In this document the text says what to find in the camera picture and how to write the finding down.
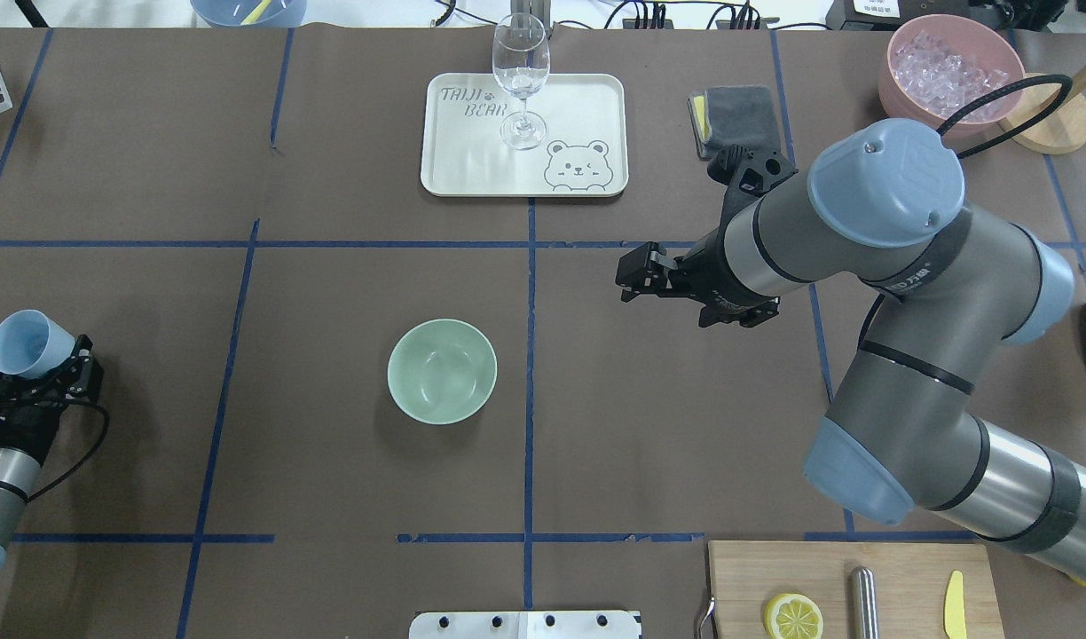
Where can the pink bowl of ice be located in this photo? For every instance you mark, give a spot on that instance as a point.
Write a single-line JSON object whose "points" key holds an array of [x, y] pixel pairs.
{"points": [[938, 63]]}

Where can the green ceramic bowl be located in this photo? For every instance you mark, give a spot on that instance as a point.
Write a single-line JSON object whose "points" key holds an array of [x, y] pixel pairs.
{"points": [[442, 372]]}

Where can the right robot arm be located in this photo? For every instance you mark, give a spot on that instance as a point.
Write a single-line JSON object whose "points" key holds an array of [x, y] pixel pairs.
{"points": [[954, 283]]}

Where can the light blue plastic cup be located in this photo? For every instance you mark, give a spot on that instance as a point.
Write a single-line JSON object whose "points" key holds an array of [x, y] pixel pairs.
{"points": [[31, 345]]}

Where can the wooden cutting board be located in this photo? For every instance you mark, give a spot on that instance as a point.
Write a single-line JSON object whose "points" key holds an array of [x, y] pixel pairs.
{"points": [[910, 581]]}

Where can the clear wine glass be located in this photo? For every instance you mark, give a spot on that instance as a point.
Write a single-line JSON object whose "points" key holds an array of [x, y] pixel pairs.
{"points": [[521, 63]]}

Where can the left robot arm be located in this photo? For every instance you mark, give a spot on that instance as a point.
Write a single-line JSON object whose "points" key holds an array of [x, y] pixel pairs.
{"points": [[19, 473]]}

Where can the grey folded cloth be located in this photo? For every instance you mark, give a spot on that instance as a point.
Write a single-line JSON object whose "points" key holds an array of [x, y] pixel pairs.
{"points": [[742, 115]]}

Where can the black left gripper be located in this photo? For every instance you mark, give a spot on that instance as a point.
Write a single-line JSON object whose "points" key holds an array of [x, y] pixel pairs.
{"points": [[18, 424]]}

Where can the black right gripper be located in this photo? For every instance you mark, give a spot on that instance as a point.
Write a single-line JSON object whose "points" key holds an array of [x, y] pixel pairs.
{"points": [[708, 266]]}

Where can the wooden cup stand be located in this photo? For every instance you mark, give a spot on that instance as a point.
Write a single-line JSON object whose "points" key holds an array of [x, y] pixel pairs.
{"points": [[1050, 122]]}

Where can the steel muddler rod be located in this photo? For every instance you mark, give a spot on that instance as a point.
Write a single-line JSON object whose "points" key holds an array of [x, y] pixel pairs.
{"points": [[863, 598]]}

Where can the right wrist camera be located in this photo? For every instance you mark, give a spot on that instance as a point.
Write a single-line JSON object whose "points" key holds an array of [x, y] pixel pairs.
{"points": [[751, 171]]}

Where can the white bear serving tray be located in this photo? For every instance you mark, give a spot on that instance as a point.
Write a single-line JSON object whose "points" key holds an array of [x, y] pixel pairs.
{"points": [[584, 154]]}

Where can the yellow plastic knife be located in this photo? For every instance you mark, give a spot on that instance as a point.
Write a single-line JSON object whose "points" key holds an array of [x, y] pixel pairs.
{"points": [[954, 613]]}

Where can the lemon half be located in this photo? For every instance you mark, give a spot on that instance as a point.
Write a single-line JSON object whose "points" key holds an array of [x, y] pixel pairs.
{"points": [[792, 615]]}

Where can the blue plastic basin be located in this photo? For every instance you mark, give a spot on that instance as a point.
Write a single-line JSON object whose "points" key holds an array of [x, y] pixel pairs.
{"points": [[251, 14]]}

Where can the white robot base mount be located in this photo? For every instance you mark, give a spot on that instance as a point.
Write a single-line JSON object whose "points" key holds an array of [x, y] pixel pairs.
{"points": [[527, 624]]}

